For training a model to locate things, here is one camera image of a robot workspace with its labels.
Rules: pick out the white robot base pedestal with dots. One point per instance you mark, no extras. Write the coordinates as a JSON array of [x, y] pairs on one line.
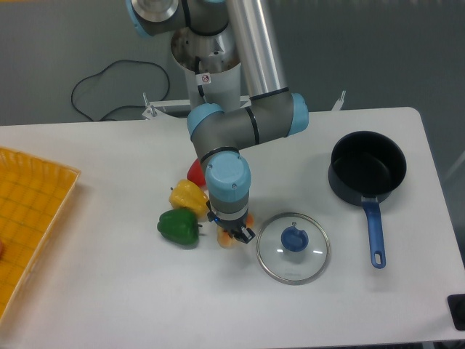
[[211, 66]]

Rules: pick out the white mounting bracket with bolts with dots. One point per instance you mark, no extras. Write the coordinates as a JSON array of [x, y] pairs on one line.
[[174, 108]]

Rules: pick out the orange flower-shaped bread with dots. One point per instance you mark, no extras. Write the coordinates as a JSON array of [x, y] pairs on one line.
[[225, 240]]

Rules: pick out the black device at table edge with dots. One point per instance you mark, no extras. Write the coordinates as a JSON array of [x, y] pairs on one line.
[[456, 306]]

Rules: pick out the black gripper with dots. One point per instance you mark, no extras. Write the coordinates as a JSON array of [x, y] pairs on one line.
[[237, 228]]

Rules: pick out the dark blue saucepan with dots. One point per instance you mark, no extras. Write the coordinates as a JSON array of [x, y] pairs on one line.
[[365, 168]]

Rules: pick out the green bell pepper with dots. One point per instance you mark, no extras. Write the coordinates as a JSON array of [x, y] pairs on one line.
[[180, 227]]

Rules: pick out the glass pot lid blue knob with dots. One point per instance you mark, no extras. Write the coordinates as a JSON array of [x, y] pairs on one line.
[[293, 248]]

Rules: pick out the yellow plastic basket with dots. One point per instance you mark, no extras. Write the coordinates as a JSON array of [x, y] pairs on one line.
[[33, 193]]

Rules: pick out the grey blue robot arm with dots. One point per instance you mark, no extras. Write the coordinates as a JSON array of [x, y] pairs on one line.
[[268, 111]]

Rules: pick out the red bell pepper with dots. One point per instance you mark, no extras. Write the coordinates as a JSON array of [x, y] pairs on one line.
[[195, 174]]

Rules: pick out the yellow bell pepper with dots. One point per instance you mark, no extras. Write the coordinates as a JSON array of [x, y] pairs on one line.
[[186, 194]]

